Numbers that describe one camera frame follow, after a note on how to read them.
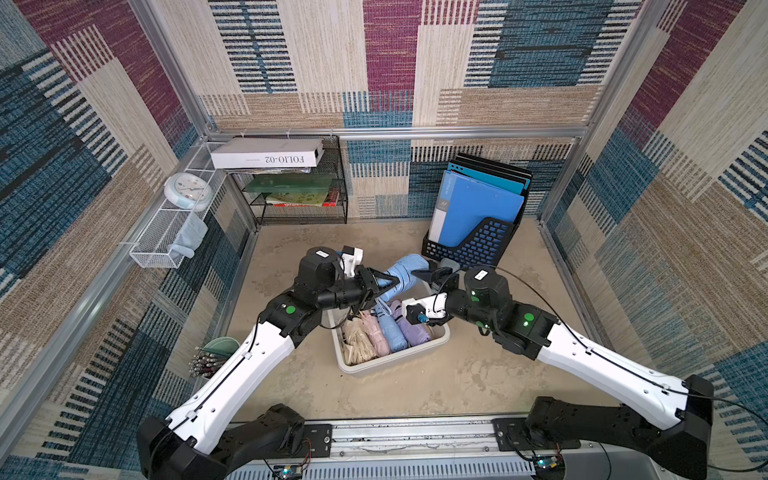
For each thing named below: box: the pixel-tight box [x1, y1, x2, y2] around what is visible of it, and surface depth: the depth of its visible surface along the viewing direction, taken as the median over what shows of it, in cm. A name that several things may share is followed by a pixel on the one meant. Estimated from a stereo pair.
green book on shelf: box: [244, 174, 334, 194], surface depth 100 cm
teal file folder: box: [445, 162, 531, 196], surface depth 91 cm
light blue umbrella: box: [374, 298, 408, 353], surface depth 82 cm
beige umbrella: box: [342, 317, 377, 366], surface depth 80 cm
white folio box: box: [210, 138, 325, 169], surface depth 81 cm
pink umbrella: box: [360, 310, 390, 357], surface depth 86 cm
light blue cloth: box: [168, 211, 209, 259], surface depth 70 cm
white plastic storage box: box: [327, 308, 451, 376], surface depth 75 cm
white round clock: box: [163, 172, 214, 212], surface depth 76 cm
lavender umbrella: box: [390, 299, 431, 346], surface depth 81 cm
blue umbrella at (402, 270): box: [377, 253, 429, 301], surface depth 69 cm
